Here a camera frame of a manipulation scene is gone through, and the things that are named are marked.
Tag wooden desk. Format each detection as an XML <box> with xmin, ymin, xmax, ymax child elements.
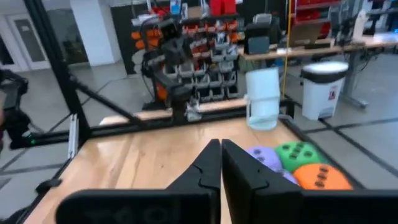
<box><xmin>239</xmin><ymin>30</ymin><xmax>398</xmax><ymax>110</ymax></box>

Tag black floor equipment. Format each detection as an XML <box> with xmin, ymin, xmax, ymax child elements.
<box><xmin>0</xmin><ymin>68</ymin><xmax>35</xmax><ymax>151</ymax></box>

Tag black aluminium table frame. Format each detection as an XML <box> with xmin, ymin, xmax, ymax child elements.
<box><xmin>23</xmin><ymin>0</ymin><xmax>366</xmax><ymax>224</ymax></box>

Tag silver aluminium extrusion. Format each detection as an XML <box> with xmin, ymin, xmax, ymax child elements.
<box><xmin>68</xmin><ymin>113</ymin><xmax>79</xmax><ymax>159</ymax></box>

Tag black office chair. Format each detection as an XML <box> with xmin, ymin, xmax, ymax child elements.
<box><xmin>244</xmin><ymin>14</ymin><xmax>271</xmax><ymax>55</ymax></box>

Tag white metal bracket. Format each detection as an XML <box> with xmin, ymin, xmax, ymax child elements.
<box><xmin>185</xmin><ymin>98</ymin><xmax>203</xmax><ymax>123</ymax></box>

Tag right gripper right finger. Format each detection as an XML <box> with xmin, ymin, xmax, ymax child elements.
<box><xmin>221</xmin><ymin>139</ymin><xmax>302</xmax><ymax>224</ymax></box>

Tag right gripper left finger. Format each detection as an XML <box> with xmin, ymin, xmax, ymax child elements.
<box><xmin>167</xmin><ymin>139</ymin><xmax>222</xmax><ymax>224</ymax></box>

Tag green foam die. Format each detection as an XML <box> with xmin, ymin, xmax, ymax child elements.
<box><xmin>275</xmin><ymin>141</ymin><xmax>323</xmax><ymax>174</ymax></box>

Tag yellow cable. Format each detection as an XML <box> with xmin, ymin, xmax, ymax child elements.
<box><xmin>281</xmin><ymin>0</ymin><xmax>293</xmax><ymax>98</ymax></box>

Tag storage bin rack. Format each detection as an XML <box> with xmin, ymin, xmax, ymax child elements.
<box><xmin>130</xmin><ymin>0</ymin><xmax>242</xmax><ymax>103</ymax></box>

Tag purple foam die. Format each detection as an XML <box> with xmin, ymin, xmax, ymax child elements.
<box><xmin>247</xmin><ymin>145</ymin><xmax>283</xmax><ymax>171</ymax></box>
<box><xmin>273</xmin><ymin>169</ymin><xmax>300</xmax><ymax>186</ymax></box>

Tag black table edge clamp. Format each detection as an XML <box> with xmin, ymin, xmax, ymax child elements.
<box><xmin>35</xmin><ymin>178</ymin><xmax>62</xmax><ymax>196</ymax></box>

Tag red storage bin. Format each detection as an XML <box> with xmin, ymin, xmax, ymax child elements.
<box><xmin>210</xmin><ymin>0</ymin><xmax>237</xmax><ymax>17</ymax></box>

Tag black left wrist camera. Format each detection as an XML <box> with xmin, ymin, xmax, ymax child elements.
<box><xmin>159</xmin><ymin>19</ymin><xmax>183</xmax><ymax>40</ymax></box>

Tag white trash bin black lid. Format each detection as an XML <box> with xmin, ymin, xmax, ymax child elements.
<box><xmin>300</xmin><ymin>61</ymin><xmax>349</xmax><ymax>121</ymax></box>

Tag orange foam die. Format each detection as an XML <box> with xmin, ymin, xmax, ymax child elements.
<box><xmin>293</xmin><ymin>164</ymin><xmax>354</xmax><ymax>190</ymax></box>

